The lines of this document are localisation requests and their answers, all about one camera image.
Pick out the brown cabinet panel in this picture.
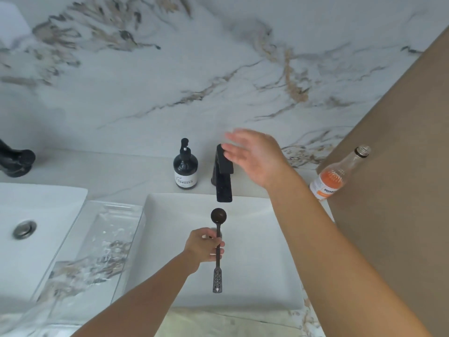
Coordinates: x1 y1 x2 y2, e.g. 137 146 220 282
317 26 449 337

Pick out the person's right forearm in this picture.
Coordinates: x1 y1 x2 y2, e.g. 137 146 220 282
268 170 433 337

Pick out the person's left forearm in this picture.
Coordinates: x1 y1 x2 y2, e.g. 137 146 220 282
71 251 200 337

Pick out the person's left hand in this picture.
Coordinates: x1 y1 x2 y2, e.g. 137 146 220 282
183 227 226 270

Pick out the clear glass tray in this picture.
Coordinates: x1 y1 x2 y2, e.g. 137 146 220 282
19 200 146 328

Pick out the glass bottle orange label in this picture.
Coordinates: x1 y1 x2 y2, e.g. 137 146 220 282
309 145 372 202

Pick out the dark soap pump bottle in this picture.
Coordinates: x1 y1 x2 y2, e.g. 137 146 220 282
173 138 199 189

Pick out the black basin faucet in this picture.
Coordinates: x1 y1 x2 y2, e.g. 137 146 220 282
211 144 234 203
0 138 36 178

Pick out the white rectangular sink basin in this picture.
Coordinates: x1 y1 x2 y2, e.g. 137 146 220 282
0 182 88 306
122 193 304 310

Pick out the person's right hand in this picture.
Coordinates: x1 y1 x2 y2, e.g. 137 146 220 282
221 128 296 191

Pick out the metal sink drain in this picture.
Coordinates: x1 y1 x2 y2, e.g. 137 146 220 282
13 220 37 240

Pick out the dark metal ladle spoon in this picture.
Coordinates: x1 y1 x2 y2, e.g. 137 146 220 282
210 208 227 294

